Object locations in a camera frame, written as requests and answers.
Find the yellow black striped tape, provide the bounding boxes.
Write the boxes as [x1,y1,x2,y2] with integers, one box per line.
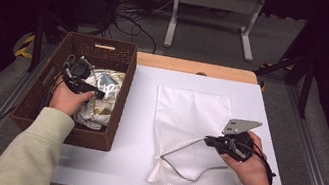
[258,53,295,75]
[13,32,37,61]

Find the white table board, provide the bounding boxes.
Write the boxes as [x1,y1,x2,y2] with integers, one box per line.
[50,53,307,185]

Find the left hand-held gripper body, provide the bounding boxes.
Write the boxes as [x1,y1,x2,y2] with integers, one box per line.
[58,53,97,97]

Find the person's left hand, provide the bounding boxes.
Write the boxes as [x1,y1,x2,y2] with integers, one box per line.
[47,75,98,122]

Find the white patterned garment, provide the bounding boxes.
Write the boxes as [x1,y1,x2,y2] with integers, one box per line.
[71,64,126,135]

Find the black metal stand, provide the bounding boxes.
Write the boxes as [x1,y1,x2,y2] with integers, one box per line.
[247,46,318,120]
[27,10,81,80]

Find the brown wicker basket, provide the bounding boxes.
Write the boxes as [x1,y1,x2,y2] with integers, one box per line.
[6,24,141,155]

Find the white mesh laundry bag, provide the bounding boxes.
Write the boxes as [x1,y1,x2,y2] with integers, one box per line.
[141,83,258,185]

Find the right hand-held gripper cable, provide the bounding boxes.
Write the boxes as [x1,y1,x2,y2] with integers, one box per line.
[237,141,282,185]

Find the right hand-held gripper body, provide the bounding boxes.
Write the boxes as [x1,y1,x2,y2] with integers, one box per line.
[216,115,264,166]

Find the person's right hand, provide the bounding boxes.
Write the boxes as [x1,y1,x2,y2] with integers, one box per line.
[216,126,278,185]

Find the wooden table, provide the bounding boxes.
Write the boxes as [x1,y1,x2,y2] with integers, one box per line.
[135,51,261,87]

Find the white metal stand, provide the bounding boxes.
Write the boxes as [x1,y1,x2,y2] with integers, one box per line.
[162,0,267,64]

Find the black floor cables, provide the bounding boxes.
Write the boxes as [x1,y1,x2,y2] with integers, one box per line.
[103,0,176,56]

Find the hand-held gripper cable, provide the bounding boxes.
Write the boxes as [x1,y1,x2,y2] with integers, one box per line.
[237,141,282,185]
[43,50,77,112]

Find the left hand-held gripper cable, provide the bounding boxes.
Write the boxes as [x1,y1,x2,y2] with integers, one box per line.
[43,50,77,112]

